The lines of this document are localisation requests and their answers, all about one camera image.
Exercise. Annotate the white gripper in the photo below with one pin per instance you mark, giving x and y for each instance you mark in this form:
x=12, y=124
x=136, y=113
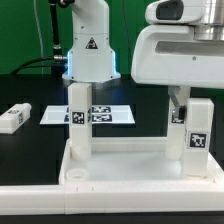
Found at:
x=169, y=55

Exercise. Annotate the white desk top tray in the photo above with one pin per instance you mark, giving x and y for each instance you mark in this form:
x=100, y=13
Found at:
x=130, y=159

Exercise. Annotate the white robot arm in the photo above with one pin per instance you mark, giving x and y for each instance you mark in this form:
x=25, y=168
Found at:
x=91, y=58

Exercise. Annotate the white L-shaped obstacle fence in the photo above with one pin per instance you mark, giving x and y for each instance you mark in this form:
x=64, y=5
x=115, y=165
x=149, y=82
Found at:
x=117, y=197

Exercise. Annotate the fiducial marker sheet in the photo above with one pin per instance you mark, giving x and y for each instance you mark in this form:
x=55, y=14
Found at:
x=101, y=114

